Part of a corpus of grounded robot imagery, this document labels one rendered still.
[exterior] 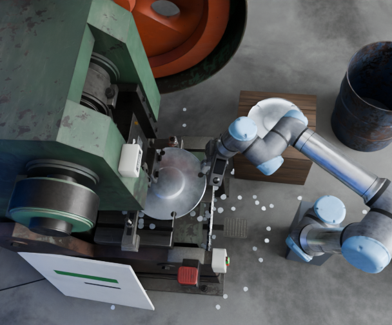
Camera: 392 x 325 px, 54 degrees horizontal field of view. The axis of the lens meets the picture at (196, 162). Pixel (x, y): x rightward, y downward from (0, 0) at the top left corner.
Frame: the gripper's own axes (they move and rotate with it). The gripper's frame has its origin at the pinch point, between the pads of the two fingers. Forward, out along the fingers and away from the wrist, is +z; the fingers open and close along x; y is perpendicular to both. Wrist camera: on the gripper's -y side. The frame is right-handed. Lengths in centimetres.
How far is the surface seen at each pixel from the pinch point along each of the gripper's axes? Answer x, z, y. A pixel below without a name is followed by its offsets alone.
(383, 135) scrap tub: -103, 15, 46
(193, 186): 3.4, 3.0, -4.5
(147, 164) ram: 23.6, -8.8, -4.1
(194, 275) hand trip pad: 1.0, 4.2, -36.5
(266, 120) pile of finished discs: -41, 28, 47
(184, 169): 6.9, 4.7, 2.2
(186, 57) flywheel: 17.1, -24.9, 29.6
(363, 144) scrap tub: -103, 30, 47
